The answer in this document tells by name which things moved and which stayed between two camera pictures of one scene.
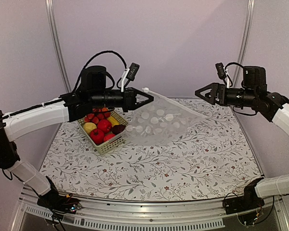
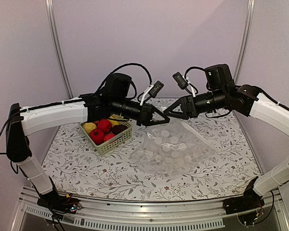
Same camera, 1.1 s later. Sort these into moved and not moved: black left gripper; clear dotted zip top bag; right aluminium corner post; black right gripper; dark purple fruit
Moved: black right gripper; clear dotted zip top bag; black left gripper
Not moved: right aluminium corner post; dark purple fruit
